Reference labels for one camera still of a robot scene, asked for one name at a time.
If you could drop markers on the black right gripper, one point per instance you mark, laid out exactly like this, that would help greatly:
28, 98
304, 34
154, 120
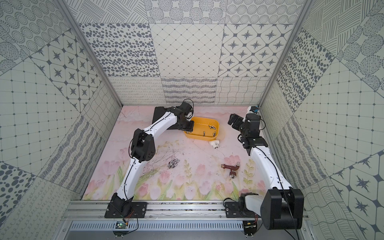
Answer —
233, 119

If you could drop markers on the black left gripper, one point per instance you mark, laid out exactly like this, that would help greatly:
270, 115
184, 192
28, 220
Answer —
186, 125

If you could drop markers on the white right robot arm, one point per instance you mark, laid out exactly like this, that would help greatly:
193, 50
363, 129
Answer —
282, 206

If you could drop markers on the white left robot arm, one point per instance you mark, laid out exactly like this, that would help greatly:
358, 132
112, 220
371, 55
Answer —
142, 150

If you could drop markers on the yellow plastic storage box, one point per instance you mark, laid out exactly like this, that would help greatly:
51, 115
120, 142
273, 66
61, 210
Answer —
201, 124

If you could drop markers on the black plastic tool case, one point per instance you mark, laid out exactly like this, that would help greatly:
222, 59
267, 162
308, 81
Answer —
168, 119

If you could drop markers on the white pipe tee fitting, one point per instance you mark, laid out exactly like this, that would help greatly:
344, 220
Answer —
215, 144

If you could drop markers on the red brown pipe fitting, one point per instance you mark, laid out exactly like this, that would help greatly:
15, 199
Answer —
232, 169

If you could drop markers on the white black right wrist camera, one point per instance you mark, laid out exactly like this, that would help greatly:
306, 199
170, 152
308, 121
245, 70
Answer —
253, 110

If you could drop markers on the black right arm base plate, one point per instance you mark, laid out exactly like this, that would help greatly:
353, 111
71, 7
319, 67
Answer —
247, 206

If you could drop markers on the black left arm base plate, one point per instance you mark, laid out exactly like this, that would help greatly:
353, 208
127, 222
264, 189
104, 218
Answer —
122, 208

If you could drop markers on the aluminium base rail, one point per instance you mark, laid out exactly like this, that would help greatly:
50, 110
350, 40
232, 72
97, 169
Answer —
159, 210

